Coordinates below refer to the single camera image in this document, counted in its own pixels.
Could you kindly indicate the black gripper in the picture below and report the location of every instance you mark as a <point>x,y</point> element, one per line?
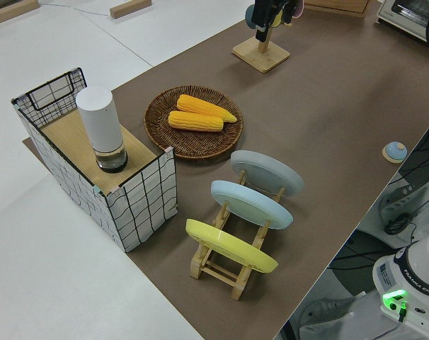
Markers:
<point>269,8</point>

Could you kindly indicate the pink mug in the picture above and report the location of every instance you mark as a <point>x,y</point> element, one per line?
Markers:
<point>299,7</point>

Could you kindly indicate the white bottle with clear base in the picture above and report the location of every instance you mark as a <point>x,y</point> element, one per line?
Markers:
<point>97,117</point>

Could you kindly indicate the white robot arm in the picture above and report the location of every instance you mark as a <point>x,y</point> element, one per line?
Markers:
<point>423,262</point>

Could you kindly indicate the dark blue mug yellow inside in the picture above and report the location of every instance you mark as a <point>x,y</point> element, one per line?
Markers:
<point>250,17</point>

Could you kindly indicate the wooden mug tree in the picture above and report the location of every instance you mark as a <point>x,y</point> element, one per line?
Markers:
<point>260,56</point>

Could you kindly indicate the wooden cabinet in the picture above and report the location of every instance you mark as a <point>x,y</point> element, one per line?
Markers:
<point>342,7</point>

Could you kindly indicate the brown table mat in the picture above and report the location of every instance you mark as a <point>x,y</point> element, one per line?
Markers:
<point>324,106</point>

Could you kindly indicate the yellow corn cob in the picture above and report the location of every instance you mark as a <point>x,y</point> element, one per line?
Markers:
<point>200,105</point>
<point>197,122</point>

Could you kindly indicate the cream toaster oven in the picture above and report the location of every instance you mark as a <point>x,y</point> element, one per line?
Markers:
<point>405,14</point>

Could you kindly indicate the wooden block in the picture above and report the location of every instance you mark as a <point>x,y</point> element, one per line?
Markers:
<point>129,8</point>
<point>9,12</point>

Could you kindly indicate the grey plate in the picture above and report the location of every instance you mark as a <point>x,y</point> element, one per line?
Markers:
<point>267,173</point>

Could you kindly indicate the brown wicker basket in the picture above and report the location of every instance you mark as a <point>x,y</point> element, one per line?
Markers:
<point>165,138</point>

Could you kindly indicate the light blue plate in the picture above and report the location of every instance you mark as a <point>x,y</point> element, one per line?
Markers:
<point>251,205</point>

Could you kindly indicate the yellow plate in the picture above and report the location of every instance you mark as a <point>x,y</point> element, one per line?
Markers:
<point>228,246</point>

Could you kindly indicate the wooden plate rack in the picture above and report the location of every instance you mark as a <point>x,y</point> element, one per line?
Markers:
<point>218,274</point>

